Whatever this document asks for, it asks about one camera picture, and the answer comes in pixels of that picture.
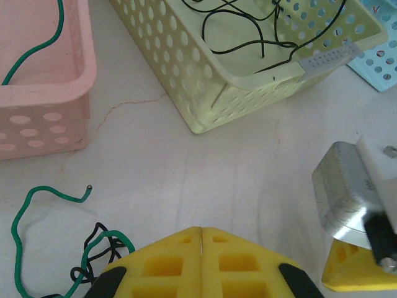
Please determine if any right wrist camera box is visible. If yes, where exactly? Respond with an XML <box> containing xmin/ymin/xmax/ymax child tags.
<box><xmin>311</xmin><ymin>135</ymin><xmax>397</xmax><ymax>249</ymax></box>

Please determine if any pink perforated plastic basket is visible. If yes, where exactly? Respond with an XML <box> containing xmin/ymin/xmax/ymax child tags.
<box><xmin>0</xmin><ymin>0</ymin><xmax>97</xmax><ymax>161</ymax></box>

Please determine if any dark green thin wire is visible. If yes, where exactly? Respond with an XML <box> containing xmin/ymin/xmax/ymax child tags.
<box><xmin>1</xmin><ymin>0</ymin><xmax>65</xmax><ymax>86</ymax></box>

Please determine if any black thin wire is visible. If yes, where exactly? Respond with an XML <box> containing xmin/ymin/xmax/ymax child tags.
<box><xmin>291</xmin><ymin>0</ymin><xmax>348</xmax><ymax>61</ymax></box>
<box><xmin>181</xmin><ymin>0</ymin><xmax>299</xmax><ymax>74</ymax></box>
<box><xmin>40</xmin><ymin>222</ymin><xmax>131</xmax><ymax>298</ymax></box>

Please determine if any green perforated plastic basket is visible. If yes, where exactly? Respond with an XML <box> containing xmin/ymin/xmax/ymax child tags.
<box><xmin>108</xmin><ymin>0</ymin><xmax>389</xmax><ymax>135</ymax></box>

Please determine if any blue perforated plastic basket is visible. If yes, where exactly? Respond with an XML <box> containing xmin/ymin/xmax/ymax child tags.
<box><xmin>346</xmin><ymin>0</ymin><xmax>397</xmax><ymax>93</ymax></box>

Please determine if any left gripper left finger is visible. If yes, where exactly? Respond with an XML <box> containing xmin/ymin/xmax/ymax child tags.
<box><xmin>89</xmin><ymin>226</ymin><xmax>203</xmax><ymax>298</ymax></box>

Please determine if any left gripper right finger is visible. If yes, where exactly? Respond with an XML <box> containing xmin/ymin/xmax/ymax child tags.
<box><xmin>202</xmin><ymin>226</ymin><xmax>324</xmax><ymax>298</ymax></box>

